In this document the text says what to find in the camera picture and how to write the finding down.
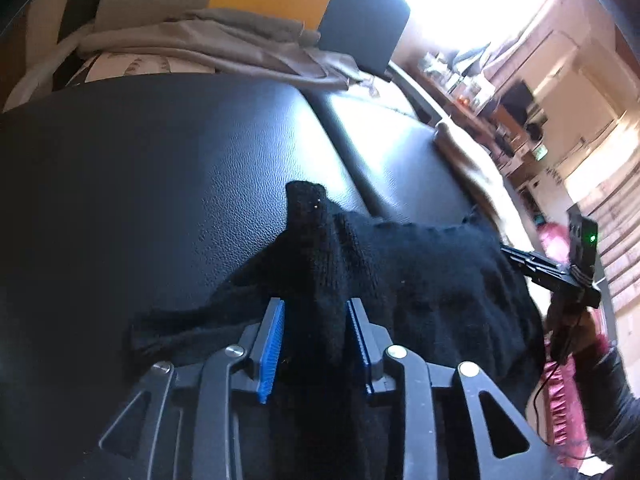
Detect grey garment on chair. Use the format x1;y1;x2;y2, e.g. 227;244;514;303
78;9;367;91

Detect black knit sweater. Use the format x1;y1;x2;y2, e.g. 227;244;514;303
126;181;544;479

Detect jars and boxes on table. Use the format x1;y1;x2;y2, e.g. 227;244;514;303
418;46;496;114

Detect person's right hand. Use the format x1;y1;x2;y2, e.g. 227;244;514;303
544;295;611;373

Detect grey yellow blue sofa chair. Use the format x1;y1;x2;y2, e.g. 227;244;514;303
2;0;446;126

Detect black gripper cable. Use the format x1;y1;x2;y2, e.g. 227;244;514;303
531;309;640;463

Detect beige knit sweater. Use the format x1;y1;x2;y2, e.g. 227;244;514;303
434;119;534;252

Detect patterned window curtain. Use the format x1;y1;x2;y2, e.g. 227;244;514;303
578;171;639;312

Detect black television screen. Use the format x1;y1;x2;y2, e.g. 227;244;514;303
500;80;535;127

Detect wooden side table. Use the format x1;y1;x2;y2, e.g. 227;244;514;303
409;68;503;157

